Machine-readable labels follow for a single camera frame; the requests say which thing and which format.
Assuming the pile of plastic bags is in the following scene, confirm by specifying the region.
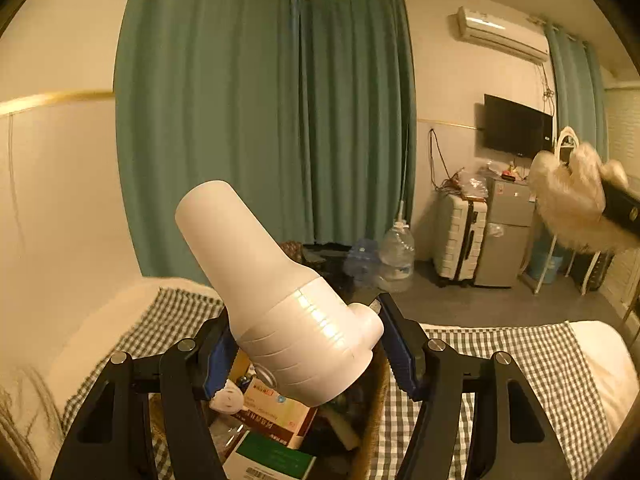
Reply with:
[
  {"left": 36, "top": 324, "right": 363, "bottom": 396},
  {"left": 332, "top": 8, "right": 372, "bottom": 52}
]
[{"left": 452, "top": 162, "right": 489, "bottom": 199}]

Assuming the brown cardboard box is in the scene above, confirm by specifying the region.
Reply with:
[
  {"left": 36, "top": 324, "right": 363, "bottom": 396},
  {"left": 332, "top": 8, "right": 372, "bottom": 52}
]
[{"left": 150, "top": 340, "right": 392, "bottom": 480}]

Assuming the white air conditioner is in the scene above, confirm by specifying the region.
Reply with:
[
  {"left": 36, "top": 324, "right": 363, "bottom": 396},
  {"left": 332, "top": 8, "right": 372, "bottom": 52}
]
[{"left": 457, "top": 6, "right": 550, "bottom": 64}]

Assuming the large clear water jug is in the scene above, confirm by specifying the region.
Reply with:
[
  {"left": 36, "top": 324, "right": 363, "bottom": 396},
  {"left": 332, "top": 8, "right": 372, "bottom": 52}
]
[{"left": 378, "top": 220, "right": 417, "bottom": 293}]

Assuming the pack of water bottles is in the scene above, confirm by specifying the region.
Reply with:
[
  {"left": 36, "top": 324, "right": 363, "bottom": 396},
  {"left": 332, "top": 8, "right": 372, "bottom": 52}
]
[{"left": 345, "top": 239, "right": 384, "bottom": 282}]

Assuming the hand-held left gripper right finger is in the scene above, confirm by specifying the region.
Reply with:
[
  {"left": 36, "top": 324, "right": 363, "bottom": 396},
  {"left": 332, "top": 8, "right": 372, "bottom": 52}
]
[{"left": 375, "top": 292, "right": 573, "bottom": 480}]

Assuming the white louvred wardrobe door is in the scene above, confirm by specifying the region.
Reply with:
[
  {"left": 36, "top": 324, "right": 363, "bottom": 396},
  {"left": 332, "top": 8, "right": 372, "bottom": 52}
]
[{"left": 602, "top": 85, "right": 640, "bottom": 311}]

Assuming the dark clothes pile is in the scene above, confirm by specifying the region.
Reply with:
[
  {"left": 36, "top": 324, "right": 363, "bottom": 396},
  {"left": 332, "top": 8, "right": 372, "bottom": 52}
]
[{"left": 300, "top": 242, "right": 352, "bottom": 272}]

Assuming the green curtain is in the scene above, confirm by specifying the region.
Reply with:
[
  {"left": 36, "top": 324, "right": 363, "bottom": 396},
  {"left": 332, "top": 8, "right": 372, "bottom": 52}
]
[
  {"left": 292, "top": 0, "right": 418, "bottom": 261},
  {"left": 115, "top": 0, "right": 307, "bottom": 286},
  {"left": 544, "top": 22, "right": 609, "bottom": 147}
]

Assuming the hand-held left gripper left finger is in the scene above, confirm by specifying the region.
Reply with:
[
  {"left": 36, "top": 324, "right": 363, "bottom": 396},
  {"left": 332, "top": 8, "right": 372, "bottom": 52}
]
[{"left": 50, "top": 312, "right": 236, "bottom": 480}]

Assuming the silver small fridge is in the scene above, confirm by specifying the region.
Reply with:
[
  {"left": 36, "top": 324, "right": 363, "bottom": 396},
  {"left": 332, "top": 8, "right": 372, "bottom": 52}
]
[{"left": 475, "top": 175, "right": 538, "bottom": 288}]

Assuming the white oval vanity mirror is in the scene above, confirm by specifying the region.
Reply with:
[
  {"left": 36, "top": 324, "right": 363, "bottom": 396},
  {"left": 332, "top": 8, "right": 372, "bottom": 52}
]
[{"left": 555, "top": 127, "right": 582, "bottom": 166}]

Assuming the clear plastic packet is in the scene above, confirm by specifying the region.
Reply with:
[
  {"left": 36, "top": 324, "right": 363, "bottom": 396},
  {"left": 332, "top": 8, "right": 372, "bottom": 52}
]
[{"left": 209, "top": 415, "right": 247, "bottom": 462}]

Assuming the dark wall cable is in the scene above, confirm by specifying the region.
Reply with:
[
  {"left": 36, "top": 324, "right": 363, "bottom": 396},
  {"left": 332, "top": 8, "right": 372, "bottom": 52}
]
[{"left": 427, "top": 129, "right": 452, "bottom": 192}]

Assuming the patterned fabric bag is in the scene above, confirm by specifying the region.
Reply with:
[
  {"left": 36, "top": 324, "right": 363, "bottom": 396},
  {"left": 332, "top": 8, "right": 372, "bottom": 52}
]
[{"left": 277, "top": 241, "right": 307, "bottom": 264}]

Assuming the cream fluffy cloth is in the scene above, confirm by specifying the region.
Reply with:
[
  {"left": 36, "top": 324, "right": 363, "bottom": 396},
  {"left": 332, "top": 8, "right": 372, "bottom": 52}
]
[{"left": 0, "top": 365, "right": 66, "bottom": 480}]

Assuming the black bag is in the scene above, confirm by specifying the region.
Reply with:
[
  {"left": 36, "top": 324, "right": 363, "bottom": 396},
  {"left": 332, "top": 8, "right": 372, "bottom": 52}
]
[{"left": 567, "top": 250, "right": 614, "bottom": 294}]

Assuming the gold wall trim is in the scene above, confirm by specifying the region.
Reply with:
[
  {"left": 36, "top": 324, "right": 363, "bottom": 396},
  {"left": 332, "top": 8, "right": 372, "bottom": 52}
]
[{"left": 0, "top": 89, "right": 115, "bottom": 117}]

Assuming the blue trash bin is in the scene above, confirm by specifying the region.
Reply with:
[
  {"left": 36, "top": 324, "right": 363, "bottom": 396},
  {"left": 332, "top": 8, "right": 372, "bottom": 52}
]
[{"left": 530, "top": 250, "right": 564, "bottom": 284}]

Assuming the wooden chair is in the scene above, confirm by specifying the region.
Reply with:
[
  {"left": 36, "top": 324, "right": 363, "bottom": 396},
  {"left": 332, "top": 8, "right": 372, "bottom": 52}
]
[{"left": 617, "top": 280, "right": 640, "bottom": 342}]

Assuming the green and white book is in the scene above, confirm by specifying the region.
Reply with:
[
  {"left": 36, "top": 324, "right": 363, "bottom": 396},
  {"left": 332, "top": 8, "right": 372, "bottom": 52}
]
[{"left": 222, "top": 430, "right": 318, "bottom": 480}]

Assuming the black wall television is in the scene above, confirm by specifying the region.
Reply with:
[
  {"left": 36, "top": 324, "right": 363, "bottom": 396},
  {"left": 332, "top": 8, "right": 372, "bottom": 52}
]
[{"left": 482, "top": 94, "right": 554, "bottom": 158}]

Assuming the white ribbed suitcase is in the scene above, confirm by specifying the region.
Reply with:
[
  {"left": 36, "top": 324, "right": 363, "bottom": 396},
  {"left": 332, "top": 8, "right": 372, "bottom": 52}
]
[{"left": 432, "top": 194, "right": 488, "bottom": 286}]

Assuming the green checked blanket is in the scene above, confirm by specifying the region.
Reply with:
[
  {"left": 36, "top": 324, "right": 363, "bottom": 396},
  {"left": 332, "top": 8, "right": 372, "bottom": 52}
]
[{"left": 62, "top": 287, "right": 613, "bottom": 480}]

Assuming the red cream medicine box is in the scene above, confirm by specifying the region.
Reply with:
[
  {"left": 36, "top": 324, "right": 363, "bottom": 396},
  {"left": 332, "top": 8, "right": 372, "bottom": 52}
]
[{"left": 235, "top": 377, "right": 318, "bottom": 451}]

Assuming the white hair dryer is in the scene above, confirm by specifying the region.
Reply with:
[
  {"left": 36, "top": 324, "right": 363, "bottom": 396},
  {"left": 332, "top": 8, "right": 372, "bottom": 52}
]
[{"left": 175, "top": 180, "right": 386, "bottom": 408}]

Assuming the white power plug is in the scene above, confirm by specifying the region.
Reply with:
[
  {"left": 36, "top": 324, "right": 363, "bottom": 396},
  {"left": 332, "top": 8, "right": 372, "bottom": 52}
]
[{"left": 209, "top": 380, "right": 246, "bottom": 416}]

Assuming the white dressing table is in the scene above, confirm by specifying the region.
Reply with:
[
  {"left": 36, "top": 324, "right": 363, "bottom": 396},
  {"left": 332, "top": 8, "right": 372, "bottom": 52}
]
[{"left": 520, "top": 230, "right": 608, "bottom": 296}]

